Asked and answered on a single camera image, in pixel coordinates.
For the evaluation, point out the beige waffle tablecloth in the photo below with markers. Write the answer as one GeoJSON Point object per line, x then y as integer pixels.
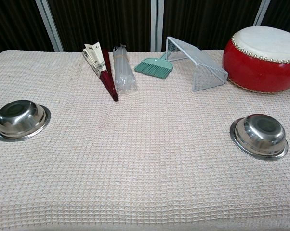
{"type": "Point", "coordinates": [145, 156]}

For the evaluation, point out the red drum with white skin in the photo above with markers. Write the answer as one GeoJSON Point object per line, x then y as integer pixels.
{"type": "Point", "coordinates": [255, 69]}

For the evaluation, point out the green hand brush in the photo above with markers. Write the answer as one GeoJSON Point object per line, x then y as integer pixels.
{"type": "Point", "coordinates": [154, 68]}

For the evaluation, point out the stainless steel bowl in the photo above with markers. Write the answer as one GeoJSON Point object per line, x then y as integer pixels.
{"type": "Point", "coordinates": [19, 120]}
{"type": "Point", "coordinates": [261, 134]}

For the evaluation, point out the grey cylindrical tube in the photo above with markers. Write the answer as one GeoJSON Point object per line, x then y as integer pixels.
{"type": "Point", "coordinates": [123, 69]}

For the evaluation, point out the white and maroon packet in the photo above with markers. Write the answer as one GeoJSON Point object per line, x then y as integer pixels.
{"type": "Point", "coordinates": [107, 77]}

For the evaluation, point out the aluminium partition post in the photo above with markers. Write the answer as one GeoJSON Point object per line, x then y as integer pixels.
{"type": "Point", "coordinates": [261, 13]}
{"type": "Point", "coordinates": [49, 26]}
{"type": "Point", "coordinates": [157, 24]}

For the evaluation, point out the dark partition panel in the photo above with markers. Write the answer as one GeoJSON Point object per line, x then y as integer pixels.
{"type": "Point", "coordinates": [15, 24]}
{"type": "Point", "coordinates": [207, 19]}
{"type": "Point", "coordinates": [99, 21]}
{"type": "Point", "coordinates": [286, 12]}

